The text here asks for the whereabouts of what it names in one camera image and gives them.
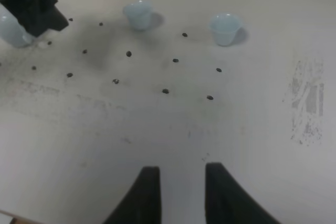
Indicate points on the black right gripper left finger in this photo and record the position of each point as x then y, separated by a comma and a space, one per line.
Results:
142, 203

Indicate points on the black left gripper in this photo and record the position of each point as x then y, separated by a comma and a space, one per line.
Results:
40, 15

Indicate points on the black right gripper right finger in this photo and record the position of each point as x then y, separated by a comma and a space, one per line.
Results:
227, 202

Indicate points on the light blue porcelain teapot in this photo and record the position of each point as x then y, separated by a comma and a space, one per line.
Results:
12, 32

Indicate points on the left light blue teacup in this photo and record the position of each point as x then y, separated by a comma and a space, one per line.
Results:
138, 14

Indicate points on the light blue teacup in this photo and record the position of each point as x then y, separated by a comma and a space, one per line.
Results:
224, 28
138, 14

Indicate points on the right light blue teacup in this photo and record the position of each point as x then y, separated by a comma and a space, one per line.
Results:
224, 28

